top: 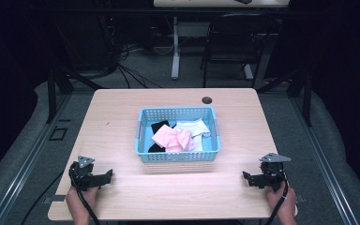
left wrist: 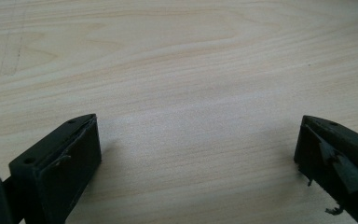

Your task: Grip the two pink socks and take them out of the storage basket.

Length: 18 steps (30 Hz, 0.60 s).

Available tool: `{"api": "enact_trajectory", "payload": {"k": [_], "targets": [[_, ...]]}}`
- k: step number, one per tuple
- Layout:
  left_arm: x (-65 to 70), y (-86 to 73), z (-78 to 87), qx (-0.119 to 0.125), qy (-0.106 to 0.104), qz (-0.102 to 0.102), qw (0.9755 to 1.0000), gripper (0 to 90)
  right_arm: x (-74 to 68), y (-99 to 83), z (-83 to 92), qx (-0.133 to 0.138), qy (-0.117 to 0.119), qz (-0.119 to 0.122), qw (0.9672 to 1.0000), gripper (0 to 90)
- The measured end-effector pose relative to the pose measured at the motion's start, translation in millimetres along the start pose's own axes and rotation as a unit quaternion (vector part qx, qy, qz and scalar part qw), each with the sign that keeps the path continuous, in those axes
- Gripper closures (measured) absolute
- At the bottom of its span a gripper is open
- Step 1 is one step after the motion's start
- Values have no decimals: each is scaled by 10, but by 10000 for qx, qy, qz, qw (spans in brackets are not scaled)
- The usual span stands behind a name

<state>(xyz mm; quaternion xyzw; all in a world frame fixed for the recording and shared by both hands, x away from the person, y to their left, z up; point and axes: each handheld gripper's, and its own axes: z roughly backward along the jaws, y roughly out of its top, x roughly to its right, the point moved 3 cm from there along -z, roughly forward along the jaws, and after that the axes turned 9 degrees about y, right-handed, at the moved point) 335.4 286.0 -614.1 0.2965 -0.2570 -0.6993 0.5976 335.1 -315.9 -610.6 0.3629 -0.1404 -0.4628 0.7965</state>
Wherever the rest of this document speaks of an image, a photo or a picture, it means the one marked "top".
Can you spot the black chair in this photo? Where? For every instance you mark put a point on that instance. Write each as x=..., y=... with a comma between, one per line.
x=231, y=40

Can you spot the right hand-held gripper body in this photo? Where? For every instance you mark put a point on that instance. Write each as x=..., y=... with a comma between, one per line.
x=272, y=175

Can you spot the black cloth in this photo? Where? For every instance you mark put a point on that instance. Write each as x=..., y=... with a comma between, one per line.
x=158, y=126

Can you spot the white cloth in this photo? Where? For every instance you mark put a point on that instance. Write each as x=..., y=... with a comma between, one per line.
x=197, y=128

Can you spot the person's left hand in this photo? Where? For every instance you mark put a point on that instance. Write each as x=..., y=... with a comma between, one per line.
x=82, y=200

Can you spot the blue perforated plastic basket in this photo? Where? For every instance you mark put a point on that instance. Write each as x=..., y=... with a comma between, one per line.
x=143, y=146

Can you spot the white background desk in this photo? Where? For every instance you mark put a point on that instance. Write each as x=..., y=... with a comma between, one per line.
x=175, y=47

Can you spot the pink cloth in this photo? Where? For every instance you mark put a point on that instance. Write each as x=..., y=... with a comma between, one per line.
x=172, y=140

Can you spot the person's right hand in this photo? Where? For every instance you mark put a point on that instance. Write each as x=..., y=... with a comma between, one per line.
x=282, y=201

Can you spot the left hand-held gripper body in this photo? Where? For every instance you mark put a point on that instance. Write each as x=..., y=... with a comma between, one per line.
x=82, y=176

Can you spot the black metal stand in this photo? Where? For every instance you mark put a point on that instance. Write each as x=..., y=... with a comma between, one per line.
x=304, y=93
x=54, y=90

